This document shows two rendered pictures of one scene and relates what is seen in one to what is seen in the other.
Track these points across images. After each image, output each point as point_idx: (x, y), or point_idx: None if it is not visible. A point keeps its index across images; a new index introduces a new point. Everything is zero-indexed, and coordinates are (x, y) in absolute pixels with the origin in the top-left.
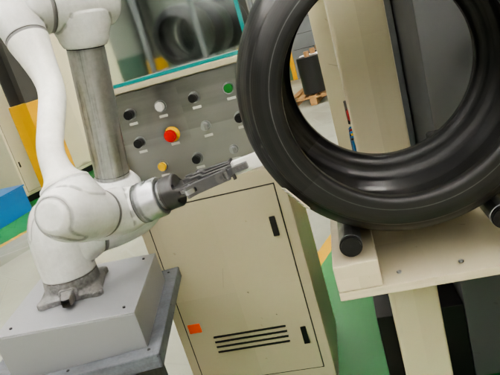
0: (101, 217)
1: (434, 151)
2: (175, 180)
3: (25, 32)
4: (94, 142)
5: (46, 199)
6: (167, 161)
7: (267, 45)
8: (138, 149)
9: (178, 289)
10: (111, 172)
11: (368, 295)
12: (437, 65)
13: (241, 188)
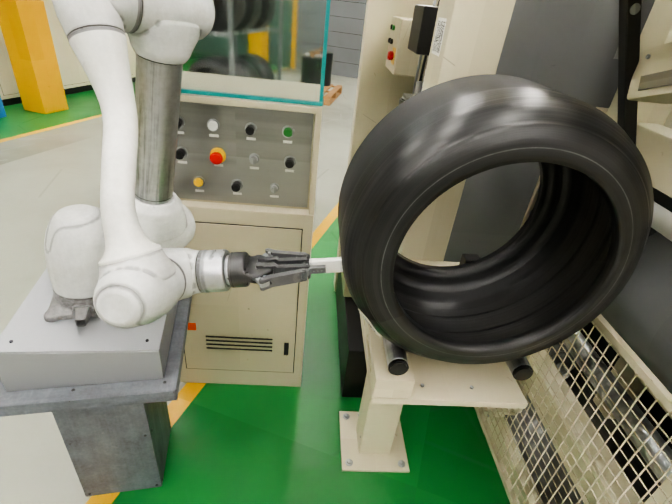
0: (170, 304)
1: (469, 278)
2: (247, 260)
3: (100, 33)
4: (145, 162)
5: (115, 288)
6: (204, 179)
7: (409, 195)
8: (177, 159)
9: (190, 304)
10: (155, 195)
11: (395, 403)
12: (475, 181)
13: (271, 225)
